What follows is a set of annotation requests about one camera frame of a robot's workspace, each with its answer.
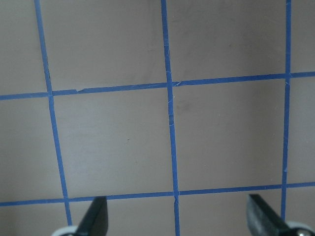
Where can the blue tape strip horizontal upper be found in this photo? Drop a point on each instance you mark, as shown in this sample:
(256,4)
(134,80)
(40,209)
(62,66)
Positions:
(143,86)

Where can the blue tape strip vertical right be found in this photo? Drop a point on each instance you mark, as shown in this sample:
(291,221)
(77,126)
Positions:
(287,76)

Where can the blue tape strip vertical left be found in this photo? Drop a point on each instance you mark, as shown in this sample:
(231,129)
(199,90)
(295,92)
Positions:
(40,28)

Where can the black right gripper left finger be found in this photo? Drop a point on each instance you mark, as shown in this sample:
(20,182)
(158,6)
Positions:
(94,222)

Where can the blue tape strip horizontal lower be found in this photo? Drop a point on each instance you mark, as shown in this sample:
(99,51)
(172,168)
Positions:
(159,194)

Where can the blue tape strip horizontal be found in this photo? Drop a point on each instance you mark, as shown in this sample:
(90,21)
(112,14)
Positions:
(159,194)
(143,86)

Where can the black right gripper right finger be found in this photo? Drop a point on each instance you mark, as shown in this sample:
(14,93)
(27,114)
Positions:
(262,220)

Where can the blue tape strip vertical middle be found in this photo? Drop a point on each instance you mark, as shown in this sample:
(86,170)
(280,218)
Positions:
(169,85)

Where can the blue tape strip vertical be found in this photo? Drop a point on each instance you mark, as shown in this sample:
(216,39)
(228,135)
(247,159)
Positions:
(287,76)
(169,85)
(40,28)

